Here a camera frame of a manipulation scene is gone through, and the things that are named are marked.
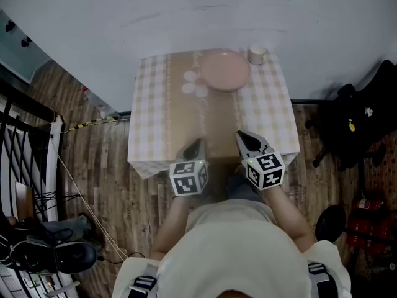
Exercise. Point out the black round disc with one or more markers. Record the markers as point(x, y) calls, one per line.
point(330, 223)

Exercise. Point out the person's left forearm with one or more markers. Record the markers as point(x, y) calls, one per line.
point(172, 222)

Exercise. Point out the black metal railing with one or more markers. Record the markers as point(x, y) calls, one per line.
point(29, 129)

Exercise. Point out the yellow black striped tape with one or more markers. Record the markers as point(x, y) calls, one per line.
point(91, 123)

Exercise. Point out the pink plate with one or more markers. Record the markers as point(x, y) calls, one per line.
point(225, 70)

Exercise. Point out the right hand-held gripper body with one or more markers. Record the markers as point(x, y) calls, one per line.
point(265, 169)

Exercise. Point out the pale pink mug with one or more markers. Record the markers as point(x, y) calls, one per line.
point(255, 56)

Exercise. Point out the red fire extinguisher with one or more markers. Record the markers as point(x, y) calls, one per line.
point(369, 219)

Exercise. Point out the brown wooden board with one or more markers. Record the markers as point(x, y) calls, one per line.
point(24, 202)

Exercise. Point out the beige checked tablecloth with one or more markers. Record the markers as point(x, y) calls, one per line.
point(155, 104)

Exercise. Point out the black office chair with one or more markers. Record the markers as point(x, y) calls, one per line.
point(350, 129)

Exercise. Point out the person's right forearm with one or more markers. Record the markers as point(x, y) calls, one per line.
point(287, 216)

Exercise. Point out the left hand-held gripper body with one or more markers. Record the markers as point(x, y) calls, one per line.
point(188, 178)

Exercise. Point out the person's white shirt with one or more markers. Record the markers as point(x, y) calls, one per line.
point(235, 253)

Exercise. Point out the glass panel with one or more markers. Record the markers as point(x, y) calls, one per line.
point(18, 53)

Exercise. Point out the person's grey trousers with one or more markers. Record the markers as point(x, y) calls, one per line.
point(243, 185)

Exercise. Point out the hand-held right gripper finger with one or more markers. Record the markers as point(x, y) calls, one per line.
point(240, 146)
point(259, 139)

